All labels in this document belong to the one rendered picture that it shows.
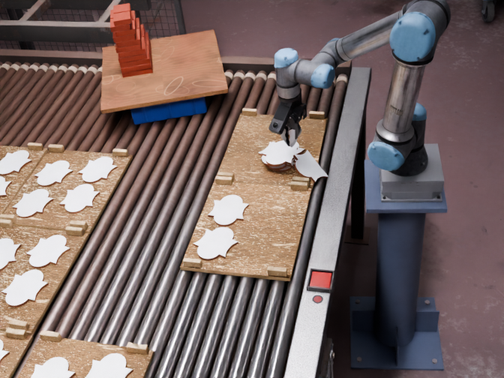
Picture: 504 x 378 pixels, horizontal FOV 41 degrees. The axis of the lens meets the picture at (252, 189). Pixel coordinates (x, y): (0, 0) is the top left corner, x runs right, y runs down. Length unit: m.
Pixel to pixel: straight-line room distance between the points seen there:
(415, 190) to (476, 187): 1.46
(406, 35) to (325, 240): 0.70
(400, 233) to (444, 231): 1.04
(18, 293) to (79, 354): 0.33
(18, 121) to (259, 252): 1.32
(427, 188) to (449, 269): 1.06
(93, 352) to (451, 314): 1.73
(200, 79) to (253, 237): 0.83
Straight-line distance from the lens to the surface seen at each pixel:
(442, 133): 4.15
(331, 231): 2.21
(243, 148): 2.54
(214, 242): 2.17
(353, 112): 2.71
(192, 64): 2.88
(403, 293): 2.76
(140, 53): 2.83
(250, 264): 2.10
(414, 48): 1.89
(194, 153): 2.58
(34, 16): 3.71
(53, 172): 2.63
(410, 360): 3.01
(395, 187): 2.34
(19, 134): 2.94
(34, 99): 3.14
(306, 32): 5.18
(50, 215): 2.46
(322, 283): 2.05
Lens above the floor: 2.48
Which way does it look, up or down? 41 degrees down
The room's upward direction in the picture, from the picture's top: 8 degrees counter-clockwise
